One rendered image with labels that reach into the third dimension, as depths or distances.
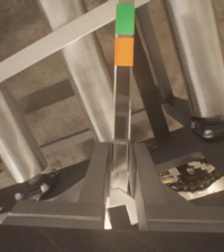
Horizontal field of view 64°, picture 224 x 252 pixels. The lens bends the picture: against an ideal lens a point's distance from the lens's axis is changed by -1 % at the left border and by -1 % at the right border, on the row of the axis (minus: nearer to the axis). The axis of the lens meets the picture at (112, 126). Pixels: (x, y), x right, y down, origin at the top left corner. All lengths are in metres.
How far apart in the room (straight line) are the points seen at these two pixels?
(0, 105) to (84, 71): 0.25
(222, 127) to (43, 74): 1.24
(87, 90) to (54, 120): 1.05
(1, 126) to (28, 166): 0.14
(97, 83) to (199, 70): 0.25
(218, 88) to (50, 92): 1.19
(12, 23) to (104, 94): 1.22
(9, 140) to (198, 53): 0.54
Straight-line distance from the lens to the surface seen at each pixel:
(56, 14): 0.50
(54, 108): 1.48
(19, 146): 0.58
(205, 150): 0.52
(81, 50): 0.47
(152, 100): 0.61
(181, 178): 0.54
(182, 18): 0.51
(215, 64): 0.52
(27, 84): 1.53
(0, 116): 0.58
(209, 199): 0.36
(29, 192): 0.65
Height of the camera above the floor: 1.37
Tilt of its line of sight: 74 degrees down
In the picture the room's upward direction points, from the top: 174 degrees counter-clockwise
